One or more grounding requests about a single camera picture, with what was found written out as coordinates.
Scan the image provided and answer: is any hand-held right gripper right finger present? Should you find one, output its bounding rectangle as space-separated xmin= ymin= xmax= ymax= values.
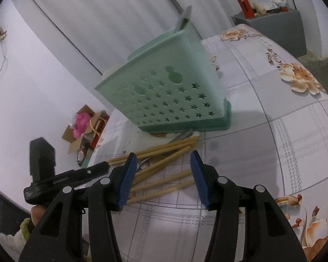
xmin=189 ymin=150 xmax=307 ymax=262

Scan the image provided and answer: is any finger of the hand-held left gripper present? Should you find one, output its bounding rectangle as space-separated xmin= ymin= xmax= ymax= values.
xmin=53 ymin=162 xmax=110 ymax=189

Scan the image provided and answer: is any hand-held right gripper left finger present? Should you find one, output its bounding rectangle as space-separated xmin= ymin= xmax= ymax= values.
xmin=19 ymin=152 xmax=138 ymax=262

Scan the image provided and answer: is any bamboo chopstick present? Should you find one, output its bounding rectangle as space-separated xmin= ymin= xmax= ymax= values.
xmin=126 ymin=179 xmax=195 ymax=205
xmin=130 ymin=171 xmax=194 ymax=192
xmin=136 ymin=135 xmax=201 ymax=155
xmin=106 ymin=139 xmax=199 ymax=165
xmin=131 ymin=146 xmax=196 ymax=186

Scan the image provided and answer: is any mint green utensil basket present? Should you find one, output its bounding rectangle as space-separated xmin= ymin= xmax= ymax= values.
xmin=94 ymin=20 xmax=232 ymax=134

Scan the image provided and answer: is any person's left hand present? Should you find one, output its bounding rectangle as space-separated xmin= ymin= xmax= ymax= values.
xmin=30 ymin=206 xmax=47 ymax=226

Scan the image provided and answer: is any cardboard box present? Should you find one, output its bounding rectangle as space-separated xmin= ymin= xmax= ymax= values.
xmin=62 ymin=104 xmax=99 ymax=154

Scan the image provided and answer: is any pink fluffy item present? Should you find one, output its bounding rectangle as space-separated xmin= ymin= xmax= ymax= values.
xmin=72 ymin=112 xmax=95 ymax=139

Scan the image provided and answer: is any grey metal utensil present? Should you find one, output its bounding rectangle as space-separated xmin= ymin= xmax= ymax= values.
xmin=168 ymin=129 xmax=194 ymax=142

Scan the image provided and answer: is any dark chair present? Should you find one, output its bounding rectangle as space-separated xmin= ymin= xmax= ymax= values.
xmin=0 ymin=188 xmax=35 ymax=235

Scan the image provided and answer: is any floral checked tablecloth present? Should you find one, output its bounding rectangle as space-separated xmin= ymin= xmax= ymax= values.
xmin=91 ymin=24 xmax=328 ymax=262

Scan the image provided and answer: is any white curtain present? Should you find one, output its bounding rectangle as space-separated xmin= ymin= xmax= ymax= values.
xmin=26 ymin=0 xmax=298 ymax=77

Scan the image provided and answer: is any grey cabinet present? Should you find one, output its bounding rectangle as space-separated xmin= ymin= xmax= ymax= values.
xmin=232 ymin=9 xmax=308 ymax=57

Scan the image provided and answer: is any red bottle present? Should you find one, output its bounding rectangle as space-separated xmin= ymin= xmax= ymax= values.
xmin=236 ymin=0 xmax=254 ymax=19

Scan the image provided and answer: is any white crumpled bag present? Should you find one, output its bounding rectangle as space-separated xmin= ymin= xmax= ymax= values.
xmin=260 ymin=0 xmax=287 ymax=11

